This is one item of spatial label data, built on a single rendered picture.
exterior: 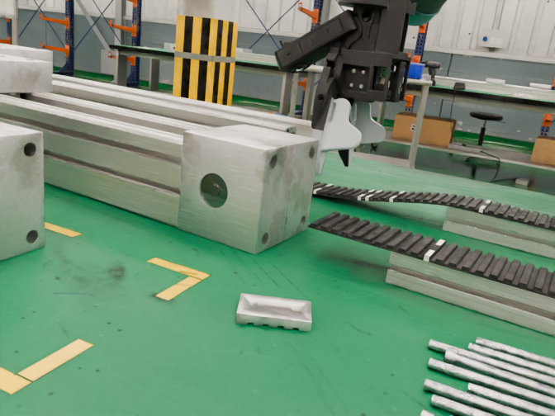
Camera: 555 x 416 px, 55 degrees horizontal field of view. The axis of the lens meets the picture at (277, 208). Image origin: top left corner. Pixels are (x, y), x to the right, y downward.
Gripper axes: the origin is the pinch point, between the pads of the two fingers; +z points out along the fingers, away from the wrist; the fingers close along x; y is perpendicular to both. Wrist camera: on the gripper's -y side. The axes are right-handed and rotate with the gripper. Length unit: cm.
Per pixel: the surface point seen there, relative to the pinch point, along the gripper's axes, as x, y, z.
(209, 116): -4.9, -15.8, -3.4
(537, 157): 477, -5, 53
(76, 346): -43.0, 5.1, 4.8
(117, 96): -4.9, -32.8, -3.5
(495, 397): -32.3, 26.3, 4.2
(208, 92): 238, -204, 20
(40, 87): -15.3, -36.1, -4.5
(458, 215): -1.8, 17.3, 2.3
